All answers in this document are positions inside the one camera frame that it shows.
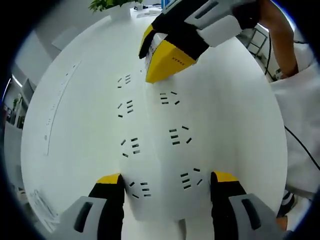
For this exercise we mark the person's white shirt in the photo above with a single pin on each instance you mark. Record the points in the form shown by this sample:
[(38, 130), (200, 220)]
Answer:
[(300, 112)]

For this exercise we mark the white desk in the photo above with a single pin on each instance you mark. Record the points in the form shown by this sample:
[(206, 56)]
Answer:
[(87, 112)]

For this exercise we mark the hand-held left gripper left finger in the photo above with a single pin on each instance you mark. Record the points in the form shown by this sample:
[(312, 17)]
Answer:
[(100, 212)]

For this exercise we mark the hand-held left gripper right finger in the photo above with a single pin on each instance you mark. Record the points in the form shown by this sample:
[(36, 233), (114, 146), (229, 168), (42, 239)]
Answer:
[(237, 212)]

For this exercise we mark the green potted plant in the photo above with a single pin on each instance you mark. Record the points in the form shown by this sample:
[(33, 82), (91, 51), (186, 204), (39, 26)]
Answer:
[(117, 3)]

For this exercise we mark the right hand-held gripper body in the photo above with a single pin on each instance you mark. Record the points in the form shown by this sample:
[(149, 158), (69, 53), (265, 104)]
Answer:
[(246, 15)]

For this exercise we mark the person's sneaker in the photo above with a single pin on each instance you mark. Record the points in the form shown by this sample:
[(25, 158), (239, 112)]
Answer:
[(287, 202)]

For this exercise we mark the person in white shirt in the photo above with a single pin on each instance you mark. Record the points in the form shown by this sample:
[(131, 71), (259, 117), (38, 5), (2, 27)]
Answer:
[(307, 153)]

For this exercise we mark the white cloth with black marks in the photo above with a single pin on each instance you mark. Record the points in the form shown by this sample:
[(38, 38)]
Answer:
[(162, 160)]

